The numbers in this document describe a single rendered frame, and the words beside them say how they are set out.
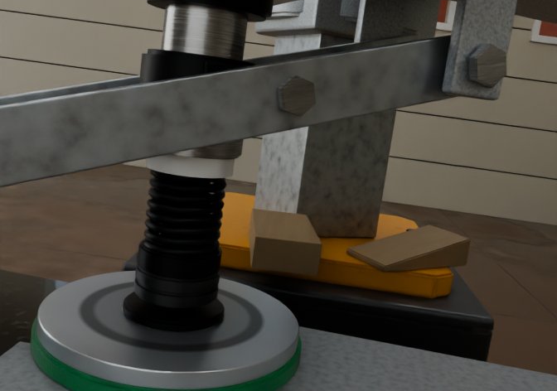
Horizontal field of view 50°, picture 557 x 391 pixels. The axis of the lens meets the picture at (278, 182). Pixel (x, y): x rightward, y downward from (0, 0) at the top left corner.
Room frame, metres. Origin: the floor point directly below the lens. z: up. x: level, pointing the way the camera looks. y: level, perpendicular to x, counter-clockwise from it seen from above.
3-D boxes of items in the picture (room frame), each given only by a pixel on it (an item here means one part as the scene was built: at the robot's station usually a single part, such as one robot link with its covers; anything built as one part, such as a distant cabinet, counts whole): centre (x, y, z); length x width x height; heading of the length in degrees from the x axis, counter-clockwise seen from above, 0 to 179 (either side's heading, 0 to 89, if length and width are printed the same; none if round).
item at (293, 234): (0.95, -0.02, 0.81); 0.20 x 0.10 x 0.05; 5
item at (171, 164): (0.48, 0.07, 0.99); 0.07 x 0.07 x 0.04
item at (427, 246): (1.02, -0.24, 0.80); 0.20 x 0.10 x 0.05; 124
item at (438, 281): (1.20, -0.08, 0.76); 0.49 x 0.49 x 0.05; 87
